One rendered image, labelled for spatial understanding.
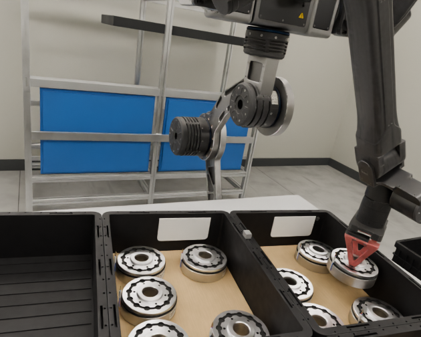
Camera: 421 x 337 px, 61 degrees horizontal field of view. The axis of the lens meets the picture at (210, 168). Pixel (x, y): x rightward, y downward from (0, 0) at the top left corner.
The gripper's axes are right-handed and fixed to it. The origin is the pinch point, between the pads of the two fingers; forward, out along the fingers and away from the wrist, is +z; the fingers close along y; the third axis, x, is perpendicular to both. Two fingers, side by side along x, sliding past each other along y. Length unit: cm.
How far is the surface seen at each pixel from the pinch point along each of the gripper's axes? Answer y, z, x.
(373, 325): -20.8, -0.6, -6.7
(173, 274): -22.1, 10.5, 31.7
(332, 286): 0.2, 9.3, 2.3
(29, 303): -47, 11, 45
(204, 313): -27.3, 10.3, 20.0
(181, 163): 137, 56, 140
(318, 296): -5.8, 9.5, 3.9
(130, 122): 102, 27, 163
